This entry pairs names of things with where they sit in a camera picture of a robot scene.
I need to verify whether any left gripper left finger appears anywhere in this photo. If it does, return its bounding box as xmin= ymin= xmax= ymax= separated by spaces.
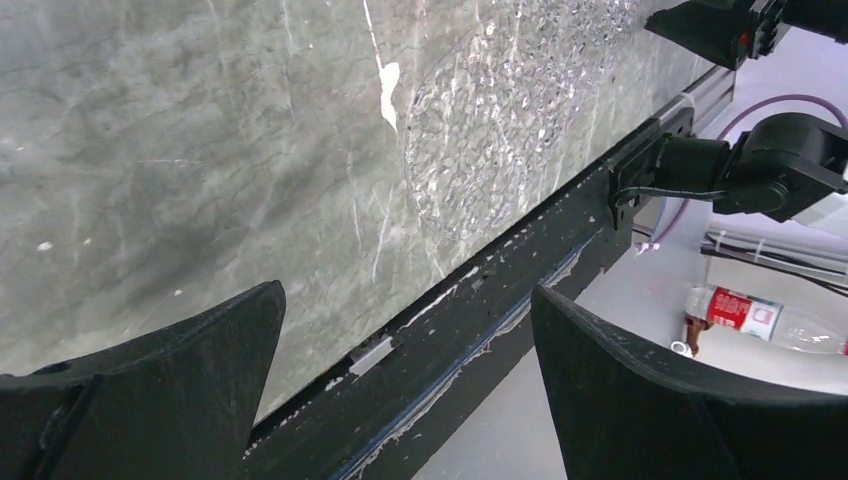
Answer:
xmin=1 ymin=281 xmax=286 ymax=479

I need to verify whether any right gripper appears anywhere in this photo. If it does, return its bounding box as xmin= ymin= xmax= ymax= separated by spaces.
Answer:
xmin=645 ymin=0 xmax=847 ymax=70

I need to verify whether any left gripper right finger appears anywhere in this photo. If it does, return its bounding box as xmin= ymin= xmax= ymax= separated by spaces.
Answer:
xmin=531 ymin=286 xmax=847 ymax=479

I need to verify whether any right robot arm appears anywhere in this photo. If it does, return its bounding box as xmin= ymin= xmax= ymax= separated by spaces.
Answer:
xmin=609 ymin=1 xmax=847 ymax=237

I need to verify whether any plastic bottle red label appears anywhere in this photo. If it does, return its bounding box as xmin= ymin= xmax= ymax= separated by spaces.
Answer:
xmin=671 ymin=284 xmax=847 ymax=357

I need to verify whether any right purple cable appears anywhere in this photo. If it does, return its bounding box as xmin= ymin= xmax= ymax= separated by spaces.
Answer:
xmin=632 ymin=93 xmax=848 ymax=256

